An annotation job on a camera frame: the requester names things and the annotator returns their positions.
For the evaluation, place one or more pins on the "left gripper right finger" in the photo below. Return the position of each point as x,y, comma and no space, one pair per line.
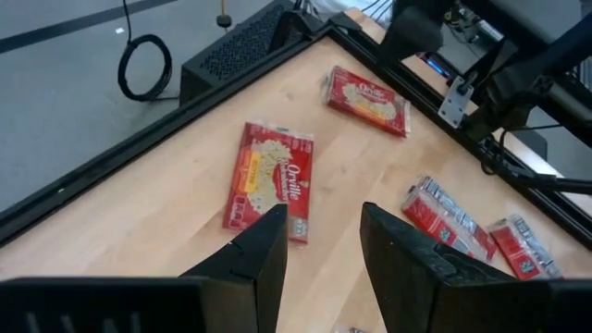
407,277

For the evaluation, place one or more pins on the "black metal table frame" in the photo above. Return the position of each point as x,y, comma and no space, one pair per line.
139,144

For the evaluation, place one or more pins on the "silver mounting bracket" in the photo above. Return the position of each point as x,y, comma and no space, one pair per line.
455,104

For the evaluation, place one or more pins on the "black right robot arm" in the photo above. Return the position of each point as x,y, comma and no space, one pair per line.
518,88

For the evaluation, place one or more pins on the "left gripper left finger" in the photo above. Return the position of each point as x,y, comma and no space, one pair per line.
250,277

